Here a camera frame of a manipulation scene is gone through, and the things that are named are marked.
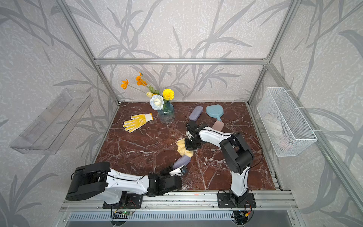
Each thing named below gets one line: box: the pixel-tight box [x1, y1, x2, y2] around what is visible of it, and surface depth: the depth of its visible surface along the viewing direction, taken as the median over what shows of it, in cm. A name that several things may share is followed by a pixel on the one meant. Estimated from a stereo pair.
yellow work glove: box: [122, 112, 154, 133], surface depth 110 cm
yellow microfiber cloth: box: [175, 138, 194, 158], surface depth 88 cm
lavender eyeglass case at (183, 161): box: [172, 155, 192, 170], surface depth 86 cm
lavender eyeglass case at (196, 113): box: [189, 105, 204, 122], surface depth 113 cm
